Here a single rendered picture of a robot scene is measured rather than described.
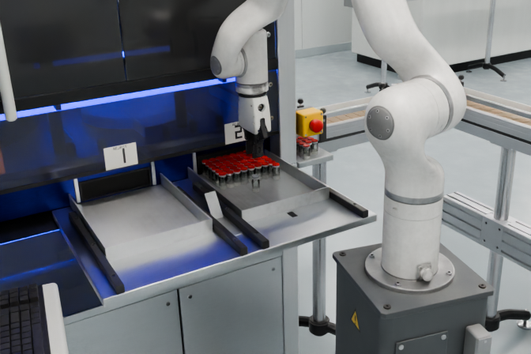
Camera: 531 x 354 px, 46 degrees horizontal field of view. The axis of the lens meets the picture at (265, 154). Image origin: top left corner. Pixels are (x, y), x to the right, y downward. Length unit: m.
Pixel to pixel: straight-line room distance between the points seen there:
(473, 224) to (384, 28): 1.34
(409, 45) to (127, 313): 1.09
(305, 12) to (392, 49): 6.11
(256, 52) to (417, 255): 0.62
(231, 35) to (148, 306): 0.83
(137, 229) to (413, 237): 0.67
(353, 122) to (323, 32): 5.43
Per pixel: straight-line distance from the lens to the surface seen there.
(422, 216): 1.30
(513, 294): 3.03
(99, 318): 1.85
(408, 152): 1.20
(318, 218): 1.58
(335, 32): 7.63
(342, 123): 2.11
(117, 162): 1.66
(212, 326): 2.02
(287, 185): 1.76
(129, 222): 1.62
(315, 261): 2.33
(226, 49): 1.50
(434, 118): 1.22
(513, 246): 2.37
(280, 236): 1.50
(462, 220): 2.51
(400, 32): 1.25
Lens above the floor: 1.60
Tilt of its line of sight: 21 degrees down
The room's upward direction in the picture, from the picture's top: 2 degrees counter-clockwise
